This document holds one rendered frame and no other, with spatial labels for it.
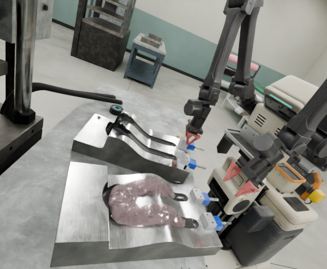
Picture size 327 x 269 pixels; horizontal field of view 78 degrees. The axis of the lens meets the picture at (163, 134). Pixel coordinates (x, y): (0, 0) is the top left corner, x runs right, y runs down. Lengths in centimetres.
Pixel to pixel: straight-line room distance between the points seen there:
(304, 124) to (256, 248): 94
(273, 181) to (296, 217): 22
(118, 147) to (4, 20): 66
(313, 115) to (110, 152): 71
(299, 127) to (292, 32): 775
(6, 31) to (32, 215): 73
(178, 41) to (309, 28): 421
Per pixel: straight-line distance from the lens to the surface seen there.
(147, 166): 88
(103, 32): 472
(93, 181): 66
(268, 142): 67
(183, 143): 99
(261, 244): 145
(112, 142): 84
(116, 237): 61
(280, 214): 134
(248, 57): 106
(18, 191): 77
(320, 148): 83
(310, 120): 73
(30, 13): 91
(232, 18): 95
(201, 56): 747
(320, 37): 899
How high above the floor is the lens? 139
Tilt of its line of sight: 28 degrees down
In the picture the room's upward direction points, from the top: 24 degrees clockwise
